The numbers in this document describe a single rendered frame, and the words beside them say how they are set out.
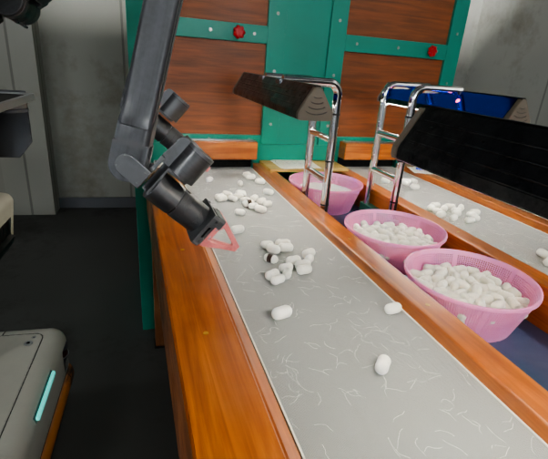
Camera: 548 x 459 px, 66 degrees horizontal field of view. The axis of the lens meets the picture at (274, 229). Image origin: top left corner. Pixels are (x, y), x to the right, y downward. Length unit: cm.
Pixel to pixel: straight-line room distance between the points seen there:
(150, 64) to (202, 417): 52
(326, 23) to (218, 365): 144
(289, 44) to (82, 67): 195
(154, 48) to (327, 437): 60
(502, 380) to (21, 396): 114
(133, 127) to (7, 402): 88
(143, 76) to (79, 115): 270
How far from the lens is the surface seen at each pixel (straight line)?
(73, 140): 346
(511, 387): 69
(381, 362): 65
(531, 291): 102
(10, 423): 131
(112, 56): 335
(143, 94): 73
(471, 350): 73
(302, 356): 67
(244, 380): 58
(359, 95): 188
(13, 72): 331
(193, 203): 75
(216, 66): 166
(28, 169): 340
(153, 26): 74
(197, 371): 59
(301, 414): 58
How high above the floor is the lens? 115
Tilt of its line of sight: 22 degrees down
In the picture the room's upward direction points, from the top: 4 degrees clockwise
